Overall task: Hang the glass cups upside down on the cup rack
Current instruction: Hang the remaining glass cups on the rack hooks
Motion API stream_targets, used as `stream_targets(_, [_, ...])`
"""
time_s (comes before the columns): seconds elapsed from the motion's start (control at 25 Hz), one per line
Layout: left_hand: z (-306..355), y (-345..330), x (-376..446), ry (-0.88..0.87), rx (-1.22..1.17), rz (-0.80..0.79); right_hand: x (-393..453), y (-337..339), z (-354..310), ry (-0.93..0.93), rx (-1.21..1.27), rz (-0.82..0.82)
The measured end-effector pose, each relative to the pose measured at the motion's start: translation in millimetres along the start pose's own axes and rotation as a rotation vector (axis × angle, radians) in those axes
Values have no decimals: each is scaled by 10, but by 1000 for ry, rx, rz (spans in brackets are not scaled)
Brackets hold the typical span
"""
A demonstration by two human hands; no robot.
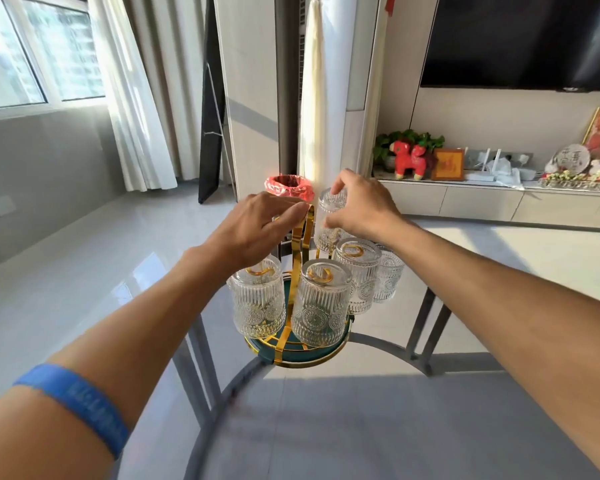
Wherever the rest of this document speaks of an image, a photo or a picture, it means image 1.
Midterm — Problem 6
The person's left hand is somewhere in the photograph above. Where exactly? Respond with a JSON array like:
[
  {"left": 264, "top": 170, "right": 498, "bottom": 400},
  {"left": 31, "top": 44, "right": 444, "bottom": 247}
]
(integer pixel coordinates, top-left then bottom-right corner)
[{"left": 205, "top": 191, "right": 311, "bottom": 275}]

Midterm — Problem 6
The person's right hand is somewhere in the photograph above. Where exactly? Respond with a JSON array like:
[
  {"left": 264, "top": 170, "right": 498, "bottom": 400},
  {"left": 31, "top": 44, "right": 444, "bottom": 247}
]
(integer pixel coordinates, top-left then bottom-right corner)
[{"left": 324, "top": 168, "right": 407, "bottom": 244}]

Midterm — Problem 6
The clear embossed glass cup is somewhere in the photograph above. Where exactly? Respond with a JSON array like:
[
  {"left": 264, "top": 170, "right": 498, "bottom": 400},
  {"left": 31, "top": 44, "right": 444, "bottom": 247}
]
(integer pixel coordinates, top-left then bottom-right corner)
[
  {"left": 314, "top": 187, "right": 350, "bottom": 254},
  {"left": 290, "top": 260, "right": 354, "bottom": 348},
  {"left": 332, "top": 238, "right": 383, "bottom": 316},
  {"left": 373, "top": 245, "right": 406, "bottom": 304},
  {"left": 227, "top": 255, "right": 287, "bottom": 340}
]

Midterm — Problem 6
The gold cup rack green tray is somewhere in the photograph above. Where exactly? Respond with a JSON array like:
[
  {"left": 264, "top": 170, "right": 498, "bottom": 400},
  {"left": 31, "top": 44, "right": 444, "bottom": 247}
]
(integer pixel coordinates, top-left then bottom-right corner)
[{"left": 244, "top": 204, "right": 355, "bottom": 370}]

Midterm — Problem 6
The person's right forearm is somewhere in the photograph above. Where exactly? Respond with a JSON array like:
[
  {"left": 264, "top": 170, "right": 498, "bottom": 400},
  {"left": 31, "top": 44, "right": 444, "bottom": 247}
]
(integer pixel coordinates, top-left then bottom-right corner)
[{"left": 380, "top": 217, "right": 600, "bottom": 480}]

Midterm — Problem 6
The person's left forearm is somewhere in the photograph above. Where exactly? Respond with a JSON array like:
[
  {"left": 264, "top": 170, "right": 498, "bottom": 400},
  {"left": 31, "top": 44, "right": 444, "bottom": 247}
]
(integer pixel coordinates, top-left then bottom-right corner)
[{"left": 0, "top": 242, "right": 231, "bottom": 480}]

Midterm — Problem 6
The bin with red bag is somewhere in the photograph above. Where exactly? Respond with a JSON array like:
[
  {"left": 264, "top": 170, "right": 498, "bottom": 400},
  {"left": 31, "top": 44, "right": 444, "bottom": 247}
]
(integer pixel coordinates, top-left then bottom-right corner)
[{"left": 264, "top": 174, "right": 316, "bottom": 203}]

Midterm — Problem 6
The red toy horse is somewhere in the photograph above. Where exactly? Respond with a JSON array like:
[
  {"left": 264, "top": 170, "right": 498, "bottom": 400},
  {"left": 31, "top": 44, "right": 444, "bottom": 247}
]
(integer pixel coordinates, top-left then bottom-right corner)
[{"left": 389, "top": 140, "right": 428, "bottom": 182}]

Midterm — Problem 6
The green potted plant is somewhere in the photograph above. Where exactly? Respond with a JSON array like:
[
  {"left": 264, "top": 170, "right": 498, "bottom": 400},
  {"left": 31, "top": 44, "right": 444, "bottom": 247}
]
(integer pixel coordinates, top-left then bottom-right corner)
[{"left": 373, "top": 129, "right": 446, "bottom": 170}]

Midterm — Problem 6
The small gold framed picture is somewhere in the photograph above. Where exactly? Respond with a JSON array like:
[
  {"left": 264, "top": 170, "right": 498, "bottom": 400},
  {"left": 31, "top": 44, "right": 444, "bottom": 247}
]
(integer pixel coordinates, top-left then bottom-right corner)
[{"left": 431, "top": 148, "right": 466, "bottom": 182}]

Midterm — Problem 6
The cream fabric cover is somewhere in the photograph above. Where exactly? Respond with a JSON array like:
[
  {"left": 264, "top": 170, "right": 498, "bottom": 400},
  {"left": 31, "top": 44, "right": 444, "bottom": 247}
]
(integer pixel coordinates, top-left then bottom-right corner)
[{"left": 298, "top": 0, "right": 329, "bottom": 189}]

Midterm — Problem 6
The white television cabinet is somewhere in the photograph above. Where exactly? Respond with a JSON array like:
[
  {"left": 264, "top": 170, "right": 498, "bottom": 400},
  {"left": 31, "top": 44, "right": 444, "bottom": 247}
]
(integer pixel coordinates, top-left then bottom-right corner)
[{"left": 374, "top": 176, "right": 600, "bottom": 231}]

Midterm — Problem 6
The white router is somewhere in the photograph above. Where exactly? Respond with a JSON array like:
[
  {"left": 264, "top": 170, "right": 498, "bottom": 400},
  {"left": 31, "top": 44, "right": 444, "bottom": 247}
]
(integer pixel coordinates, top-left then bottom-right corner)
[{"left": 462, "top": 148, "right": 503, "bottom": 183}]

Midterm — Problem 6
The white standing air conditioner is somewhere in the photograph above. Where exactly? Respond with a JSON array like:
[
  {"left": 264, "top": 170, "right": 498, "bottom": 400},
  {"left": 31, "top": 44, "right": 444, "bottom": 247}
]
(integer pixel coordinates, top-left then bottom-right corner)
[{"left": 300, "top": 0, "right": 388, "bottom": 188}]

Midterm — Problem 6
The black leaning board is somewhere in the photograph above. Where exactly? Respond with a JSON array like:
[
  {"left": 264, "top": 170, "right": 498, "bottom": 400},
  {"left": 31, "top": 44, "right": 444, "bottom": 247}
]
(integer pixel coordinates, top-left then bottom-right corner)
[{"left": 198, "top": 0, "right": 227, "bottom": 205}]

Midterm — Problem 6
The white plastic bag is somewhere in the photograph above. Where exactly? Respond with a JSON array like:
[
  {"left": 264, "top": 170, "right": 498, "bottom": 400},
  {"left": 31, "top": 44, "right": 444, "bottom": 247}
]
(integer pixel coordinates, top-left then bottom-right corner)
[{"left": 490, "top": 157, "right": 527, "bottom": 190}]

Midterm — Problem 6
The round decorative plate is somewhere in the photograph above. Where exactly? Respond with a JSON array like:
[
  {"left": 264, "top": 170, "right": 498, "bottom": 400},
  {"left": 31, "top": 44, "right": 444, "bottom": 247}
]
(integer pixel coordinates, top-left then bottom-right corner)
[{"left": 554, "top": 143, "right": 592, "bottom": 175}]

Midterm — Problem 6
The flower arrangement tray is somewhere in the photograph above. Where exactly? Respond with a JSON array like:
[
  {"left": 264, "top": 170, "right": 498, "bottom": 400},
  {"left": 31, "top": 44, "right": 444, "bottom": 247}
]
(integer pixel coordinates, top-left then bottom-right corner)
[{"left": 537, "top": 169, "right": 600, "bottom": 194}]

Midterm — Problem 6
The white curtain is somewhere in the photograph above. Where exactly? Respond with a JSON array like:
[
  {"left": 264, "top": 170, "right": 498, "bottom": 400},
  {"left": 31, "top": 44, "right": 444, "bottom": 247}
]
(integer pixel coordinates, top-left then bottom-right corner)
[{"left": 86, "top": 0, "right": 179, "bottom": 193}]

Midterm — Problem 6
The black television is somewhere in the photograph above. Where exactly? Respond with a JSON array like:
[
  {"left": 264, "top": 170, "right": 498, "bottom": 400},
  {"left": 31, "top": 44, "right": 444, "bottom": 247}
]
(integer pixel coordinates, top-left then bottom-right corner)
[{"left": 419, "top": 0, "right": 600, "bottom": 93}]

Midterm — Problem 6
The blue wristband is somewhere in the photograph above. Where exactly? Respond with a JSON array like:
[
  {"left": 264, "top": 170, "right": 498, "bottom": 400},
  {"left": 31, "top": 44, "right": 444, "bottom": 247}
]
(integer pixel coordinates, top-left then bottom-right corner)
[{"left": 13, "top": 364, "right": 131, "bottom": 460}]

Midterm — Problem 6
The window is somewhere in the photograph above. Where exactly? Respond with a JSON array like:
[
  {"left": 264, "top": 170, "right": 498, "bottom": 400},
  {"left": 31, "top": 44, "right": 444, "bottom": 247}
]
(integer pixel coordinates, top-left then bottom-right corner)
[{"left": 0, "top": 0, "right": 107, "bottom": 124}]

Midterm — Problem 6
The grey metal table frame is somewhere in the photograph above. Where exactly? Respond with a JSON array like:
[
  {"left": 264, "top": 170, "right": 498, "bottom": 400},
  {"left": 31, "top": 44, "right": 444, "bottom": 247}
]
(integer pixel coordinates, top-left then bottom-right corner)
[{"left": 171, "top": 287, "right": 454, "bottom": 480}]

